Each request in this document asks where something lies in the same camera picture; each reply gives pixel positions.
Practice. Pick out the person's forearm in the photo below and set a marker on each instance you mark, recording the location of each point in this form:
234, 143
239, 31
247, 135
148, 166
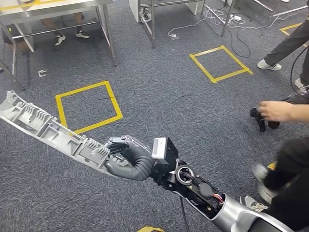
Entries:
300, 113

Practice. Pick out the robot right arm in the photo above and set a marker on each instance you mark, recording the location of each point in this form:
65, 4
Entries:
237, 214

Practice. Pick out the metal floor socket plate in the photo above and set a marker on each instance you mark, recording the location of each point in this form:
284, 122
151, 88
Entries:
174, 36
43, 73

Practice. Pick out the person's hand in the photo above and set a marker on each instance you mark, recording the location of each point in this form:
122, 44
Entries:
275, 111

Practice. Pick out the torn yellow floor tape square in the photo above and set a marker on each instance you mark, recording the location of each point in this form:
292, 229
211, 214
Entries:
149, 229

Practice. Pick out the yellow tape on workbench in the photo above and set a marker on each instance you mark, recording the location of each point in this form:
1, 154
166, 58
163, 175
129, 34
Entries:
14, 6

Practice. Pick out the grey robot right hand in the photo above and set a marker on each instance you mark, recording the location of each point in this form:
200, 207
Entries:
118, 169

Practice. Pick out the steel workbench table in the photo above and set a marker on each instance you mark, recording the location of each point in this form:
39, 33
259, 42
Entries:
84, 4

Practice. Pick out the silver wheel hubcap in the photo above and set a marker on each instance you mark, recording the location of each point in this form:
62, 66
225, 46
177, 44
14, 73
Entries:
48, 128

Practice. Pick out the thin black stick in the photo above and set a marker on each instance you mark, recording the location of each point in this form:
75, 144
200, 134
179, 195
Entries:
106, 98

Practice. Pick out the black handheld device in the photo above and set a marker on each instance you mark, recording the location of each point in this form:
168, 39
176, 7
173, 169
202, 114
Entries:
261, 123

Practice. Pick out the white power strip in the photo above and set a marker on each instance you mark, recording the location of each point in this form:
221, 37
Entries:
235, 17

